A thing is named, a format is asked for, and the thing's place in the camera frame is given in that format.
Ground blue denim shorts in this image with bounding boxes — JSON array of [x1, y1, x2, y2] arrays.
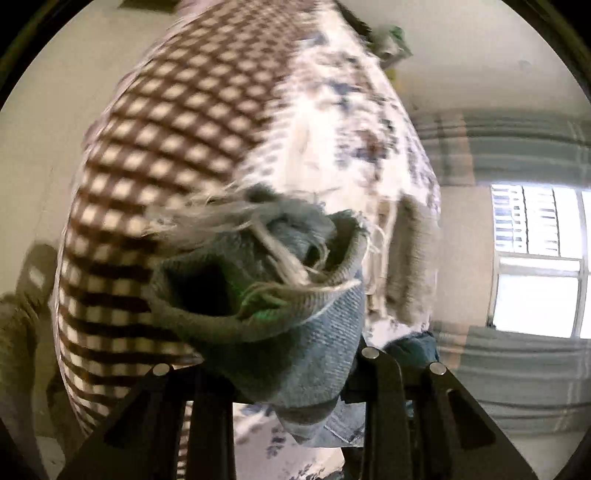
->
[[145, 185, 369, 448]]

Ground dark teal plush blanket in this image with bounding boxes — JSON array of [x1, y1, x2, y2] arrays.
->
[[384, 331, 441, 374]]

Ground right green curtain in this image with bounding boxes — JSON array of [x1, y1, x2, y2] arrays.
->
[[431, 322, 590, 435]]

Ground green curtain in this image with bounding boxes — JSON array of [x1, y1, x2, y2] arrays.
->
[[431, 322, 590, 435], [412, 110, 590, 190]]

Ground grey folded towel stack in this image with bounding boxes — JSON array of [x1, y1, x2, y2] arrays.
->
[[367, 194, 441, 330]]

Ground window with bars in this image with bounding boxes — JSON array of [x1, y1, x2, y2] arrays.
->
[[488, 184, 590, 339]]

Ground left green curtain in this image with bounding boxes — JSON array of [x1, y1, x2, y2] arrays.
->
[[412, 110, 590, 190]]

